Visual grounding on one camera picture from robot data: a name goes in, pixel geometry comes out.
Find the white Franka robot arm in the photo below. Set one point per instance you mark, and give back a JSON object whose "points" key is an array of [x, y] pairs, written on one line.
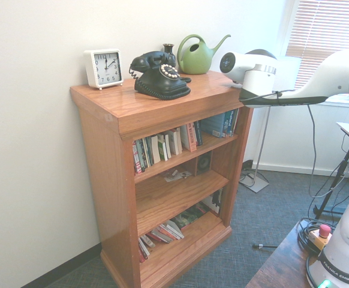
{"points": [[342, 75]]}

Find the black and green book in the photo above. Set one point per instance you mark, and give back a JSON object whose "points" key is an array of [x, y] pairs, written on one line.
{"points": [[163, 148]]}

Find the orange book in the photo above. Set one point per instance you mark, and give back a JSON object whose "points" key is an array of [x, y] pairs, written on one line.
{"points": [[190, 136]]}

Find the loose white papers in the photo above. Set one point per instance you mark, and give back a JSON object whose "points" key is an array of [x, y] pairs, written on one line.
{"points": [[177, 175]]}

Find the small wooden speaker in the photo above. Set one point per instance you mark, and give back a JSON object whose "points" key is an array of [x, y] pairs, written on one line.
{"points": [[204, 163]]}

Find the maroon book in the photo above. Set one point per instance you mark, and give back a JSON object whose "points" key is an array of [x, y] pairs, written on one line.
{"points": [[136, 159]]}

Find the bright blue book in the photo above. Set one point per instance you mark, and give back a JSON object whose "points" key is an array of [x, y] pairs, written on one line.
{"points": [[231, 121]]}

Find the black rotary telephone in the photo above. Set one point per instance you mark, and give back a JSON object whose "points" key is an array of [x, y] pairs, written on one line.
{"points": [[162, 81]]}

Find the white and black book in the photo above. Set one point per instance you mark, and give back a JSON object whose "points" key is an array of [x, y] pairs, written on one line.
{"points": [[214, 202]]}

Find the dark green photo book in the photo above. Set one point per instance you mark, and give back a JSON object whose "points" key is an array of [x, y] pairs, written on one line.
{"points": [[189, 216]]}

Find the wooden bookshelf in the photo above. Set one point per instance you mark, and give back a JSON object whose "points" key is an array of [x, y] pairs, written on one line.
{"points": [[108, 180]]}

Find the white book with red print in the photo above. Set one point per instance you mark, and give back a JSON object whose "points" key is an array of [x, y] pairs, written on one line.
{"points": [[175, 229]]}

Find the green plastic watering can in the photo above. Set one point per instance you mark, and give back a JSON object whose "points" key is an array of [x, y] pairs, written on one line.
{"points": [[195, 60]]}

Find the metal floor lamp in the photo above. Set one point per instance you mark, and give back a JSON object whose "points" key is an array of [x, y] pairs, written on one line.
{"points": [[254, 183]]}

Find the red thin book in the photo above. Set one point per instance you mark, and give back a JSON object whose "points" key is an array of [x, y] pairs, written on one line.
{"points": [[162, 235]]}

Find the black glossy vase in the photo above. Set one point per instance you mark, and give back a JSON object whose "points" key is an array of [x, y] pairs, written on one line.
{"points": [[169, 49]]}

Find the white square alarm clock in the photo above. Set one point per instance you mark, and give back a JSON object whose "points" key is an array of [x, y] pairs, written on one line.
{"points": [[104, 69]]}

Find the grey and white book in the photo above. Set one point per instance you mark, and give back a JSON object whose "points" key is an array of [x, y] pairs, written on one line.
{"points": [[143, 249]]}

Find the dark wooden table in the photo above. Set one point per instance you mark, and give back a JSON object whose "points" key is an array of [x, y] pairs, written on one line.
{"points": [[279, 264]]}

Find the black tripod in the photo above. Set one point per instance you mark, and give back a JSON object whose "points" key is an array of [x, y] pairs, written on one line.
{"points": [[342, 168]]}

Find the red emergency stop button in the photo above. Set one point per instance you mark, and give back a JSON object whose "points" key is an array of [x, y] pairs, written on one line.
{"points": [[323, 232]]}

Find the window blinds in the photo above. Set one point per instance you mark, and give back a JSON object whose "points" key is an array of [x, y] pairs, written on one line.
{"points": [[327, 27]]}

